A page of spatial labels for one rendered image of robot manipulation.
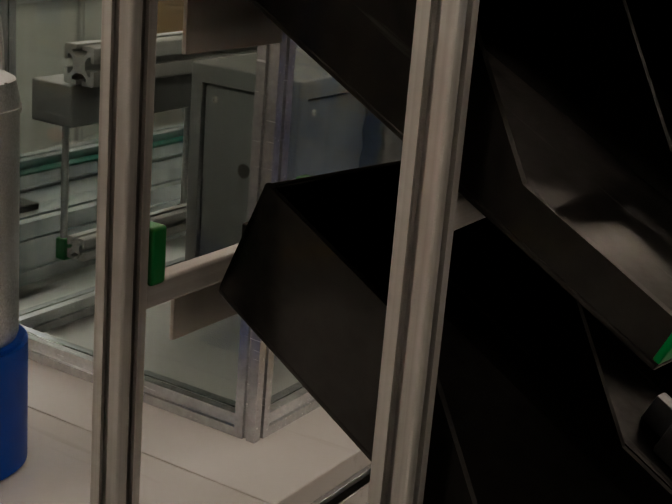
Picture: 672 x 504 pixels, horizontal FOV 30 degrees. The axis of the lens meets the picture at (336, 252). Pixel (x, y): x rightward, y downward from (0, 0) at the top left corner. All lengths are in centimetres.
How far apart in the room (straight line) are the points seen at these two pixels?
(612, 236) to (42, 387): 116
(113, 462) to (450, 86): 29
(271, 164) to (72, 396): 42
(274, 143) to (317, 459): 37
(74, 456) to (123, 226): 86
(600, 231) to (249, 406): 96
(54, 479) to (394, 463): 89
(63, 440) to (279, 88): 48
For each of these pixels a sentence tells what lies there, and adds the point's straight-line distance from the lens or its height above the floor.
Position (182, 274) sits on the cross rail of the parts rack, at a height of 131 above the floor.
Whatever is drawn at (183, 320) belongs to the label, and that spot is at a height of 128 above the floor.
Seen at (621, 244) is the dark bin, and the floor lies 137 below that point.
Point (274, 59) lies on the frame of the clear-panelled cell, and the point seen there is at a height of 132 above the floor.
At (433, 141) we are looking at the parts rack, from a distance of 52.
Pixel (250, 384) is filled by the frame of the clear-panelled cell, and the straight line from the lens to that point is 149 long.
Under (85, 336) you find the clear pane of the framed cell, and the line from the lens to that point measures 167.
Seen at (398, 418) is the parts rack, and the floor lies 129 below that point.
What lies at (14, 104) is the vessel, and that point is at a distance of 132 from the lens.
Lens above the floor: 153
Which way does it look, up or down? 17 degrees down
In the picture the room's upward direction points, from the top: 5 degrees clockwise
